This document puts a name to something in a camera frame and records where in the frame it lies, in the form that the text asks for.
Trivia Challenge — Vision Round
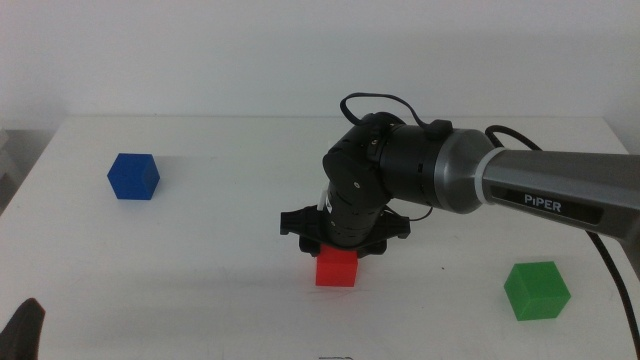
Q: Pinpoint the red cube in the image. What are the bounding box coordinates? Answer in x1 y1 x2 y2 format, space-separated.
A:
314 243 360 288

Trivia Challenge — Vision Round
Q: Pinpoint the blue cube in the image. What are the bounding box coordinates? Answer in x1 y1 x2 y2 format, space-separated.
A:
106 152 161 201

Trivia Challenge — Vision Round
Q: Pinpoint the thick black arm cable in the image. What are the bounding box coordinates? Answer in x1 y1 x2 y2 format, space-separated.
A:
484 124 640 351

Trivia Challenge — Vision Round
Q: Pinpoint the thin black camera cable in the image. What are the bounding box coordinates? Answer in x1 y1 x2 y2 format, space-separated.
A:
339 92 454 141

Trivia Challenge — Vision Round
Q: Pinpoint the green cube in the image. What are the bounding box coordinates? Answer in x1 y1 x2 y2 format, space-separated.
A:
503 260 572 322

